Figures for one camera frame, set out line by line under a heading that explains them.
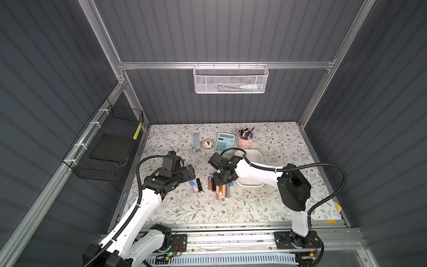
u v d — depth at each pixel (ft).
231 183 2.63
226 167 2.16
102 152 2.23
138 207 1.52
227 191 2.91
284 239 2.41
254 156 3.32
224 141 3.56
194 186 2.98
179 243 2.38
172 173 1.90
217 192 2.91
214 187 2.93
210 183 2.99
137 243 1.75
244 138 3.25
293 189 1.61
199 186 2.97
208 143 3.56
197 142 3.60
